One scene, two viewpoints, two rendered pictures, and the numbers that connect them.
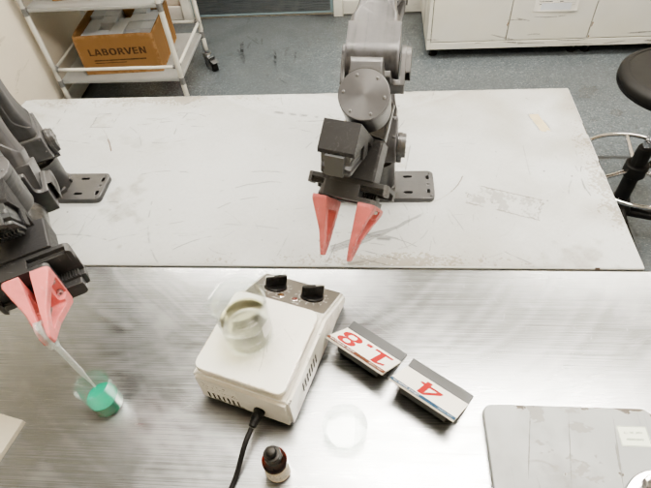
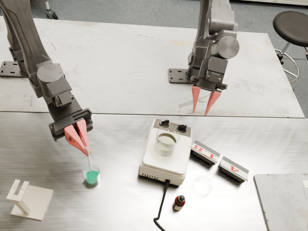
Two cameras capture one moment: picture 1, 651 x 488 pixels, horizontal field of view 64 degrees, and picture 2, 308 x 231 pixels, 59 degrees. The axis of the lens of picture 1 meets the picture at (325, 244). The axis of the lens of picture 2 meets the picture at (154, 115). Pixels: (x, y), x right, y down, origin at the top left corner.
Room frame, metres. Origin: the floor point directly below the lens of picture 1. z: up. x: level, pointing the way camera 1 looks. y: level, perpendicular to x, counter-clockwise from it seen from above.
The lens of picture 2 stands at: (0.01, 0.28, 1.66)
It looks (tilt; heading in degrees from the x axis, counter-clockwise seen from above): 54 degrees down; 339
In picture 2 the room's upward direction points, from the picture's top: 12 degrees clockwise
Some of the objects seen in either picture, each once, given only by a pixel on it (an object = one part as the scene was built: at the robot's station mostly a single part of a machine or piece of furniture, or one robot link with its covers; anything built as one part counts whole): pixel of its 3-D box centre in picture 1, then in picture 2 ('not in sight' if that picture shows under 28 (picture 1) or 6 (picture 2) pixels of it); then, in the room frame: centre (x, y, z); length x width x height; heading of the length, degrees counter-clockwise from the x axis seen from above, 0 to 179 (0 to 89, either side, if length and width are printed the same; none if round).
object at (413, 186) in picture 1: (376, 171); (195, 70); (0.67, -0.10, 0.94); 0.20 x 0.07 x 0.08; 82
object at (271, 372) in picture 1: (261, 340); (168, 150); (0.34, 0.09, 0.98); 0.12 x 0.12 x 0.01; 64
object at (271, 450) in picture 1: (274, 461); (179, 201); (0.21, 0.08, 0.93); 0.03 x 0.03 x 0.07
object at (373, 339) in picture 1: (366, 346); (205, 151); (0.35, -0.04, 0.92); 0.09 x 0.06 x 0.04; 47
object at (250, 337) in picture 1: (241, 319); (165, 141); (0.34, 0.11, 1.03); 0.07 x 0.06 x 0.08; 105
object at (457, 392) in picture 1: (431, 387); (234, 168); (0.28, -0.12, 0.92); 0.09 x 0.06 x 0.04; 47
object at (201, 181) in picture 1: (295, 301); (134, 125); (0.76, 0.09, 0.45); 1.20 x 0.48 x 0.90; 82
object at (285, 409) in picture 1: (271, 340); (167, 149); (0.36, 0.08, 0.94); 0.22 x 0.13 x 0.08; 155
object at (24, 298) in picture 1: (50, 305); (84, 137); (0.35, 0.31, 1.08); 0.09 x 0.07 x 0.07; 23
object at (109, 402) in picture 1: (100, 393); (91, 176); (0.31, 0.31, 0.93); 0.04 x 0.04 x 0.06
